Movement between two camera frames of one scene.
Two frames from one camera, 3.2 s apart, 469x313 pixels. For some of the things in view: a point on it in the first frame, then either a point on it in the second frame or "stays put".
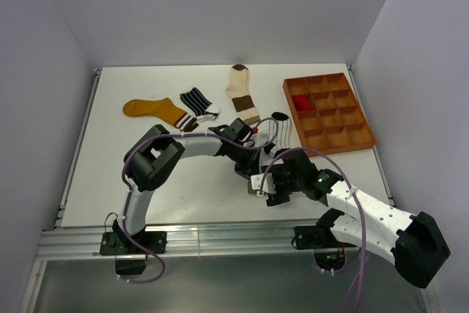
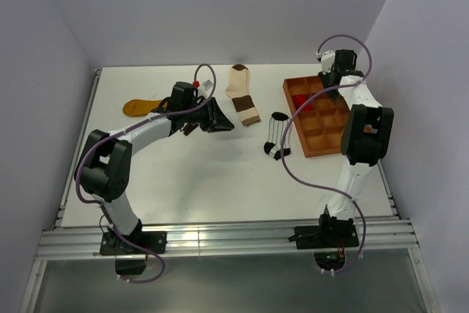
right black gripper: [279, 197] -> [324, 77]
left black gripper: [251, 167] -> [216, 121]
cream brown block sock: [239, 91] stays put
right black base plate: [319, 236] stays put
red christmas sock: [301, 103] stays put
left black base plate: [119, 243] stays put
